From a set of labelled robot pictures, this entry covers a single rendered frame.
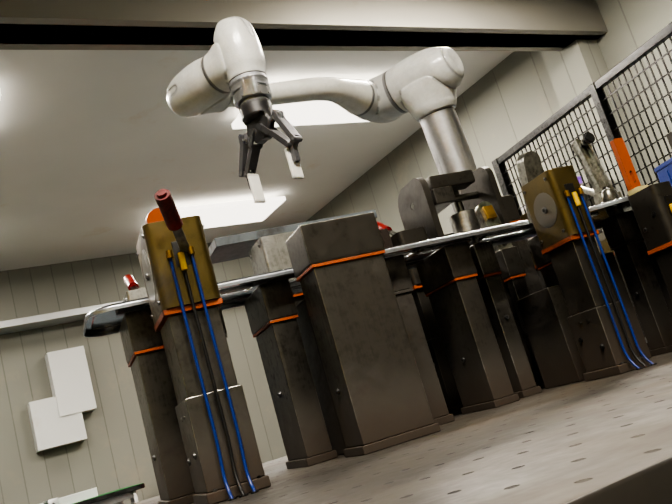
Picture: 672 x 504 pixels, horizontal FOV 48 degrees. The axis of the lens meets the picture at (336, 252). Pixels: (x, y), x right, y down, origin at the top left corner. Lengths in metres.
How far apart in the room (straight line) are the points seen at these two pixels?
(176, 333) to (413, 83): 1.29
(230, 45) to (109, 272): 6.55
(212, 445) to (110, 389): 6.99
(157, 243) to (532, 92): 5.08
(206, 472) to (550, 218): 0.69
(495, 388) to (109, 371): 6.83
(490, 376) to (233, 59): 0.91
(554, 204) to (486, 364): 0.29
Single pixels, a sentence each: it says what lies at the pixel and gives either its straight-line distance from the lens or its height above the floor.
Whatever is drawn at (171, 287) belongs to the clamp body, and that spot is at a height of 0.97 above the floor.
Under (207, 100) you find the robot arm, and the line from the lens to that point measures 1.86.
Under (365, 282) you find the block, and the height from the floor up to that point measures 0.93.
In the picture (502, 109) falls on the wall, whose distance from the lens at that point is 6.15.
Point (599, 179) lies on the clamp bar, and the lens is 1.87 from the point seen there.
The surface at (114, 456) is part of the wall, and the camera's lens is 7.88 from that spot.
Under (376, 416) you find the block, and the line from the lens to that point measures 1.07.
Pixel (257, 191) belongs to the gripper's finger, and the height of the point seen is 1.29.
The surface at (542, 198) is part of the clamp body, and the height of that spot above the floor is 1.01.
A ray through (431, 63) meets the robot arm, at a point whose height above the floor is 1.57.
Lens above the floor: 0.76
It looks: 12 degrees up
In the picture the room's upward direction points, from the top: 16 degrees counter-clockwise
